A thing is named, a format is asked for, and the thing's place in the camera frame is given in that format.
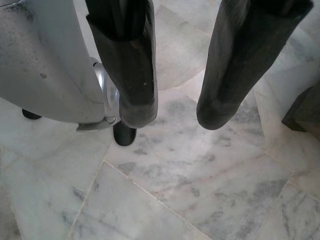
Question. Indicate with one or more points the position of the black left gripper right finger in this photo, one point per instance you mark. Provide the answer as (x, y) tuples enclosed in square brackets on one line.
[(240, 62)]

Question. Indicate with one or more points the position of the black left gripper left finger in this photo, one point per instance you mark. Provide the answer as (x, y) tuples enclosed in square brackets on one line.
[(130, 75)]

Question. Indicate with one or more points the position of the dark grey two-seat sofa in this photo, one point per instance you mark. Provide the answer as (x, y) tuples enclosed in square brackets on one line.
[(305, 112)]

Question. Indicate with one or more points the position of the black robot left foot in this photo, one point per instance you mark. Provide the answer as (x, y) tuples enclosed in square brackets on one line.
[(125, 136)]

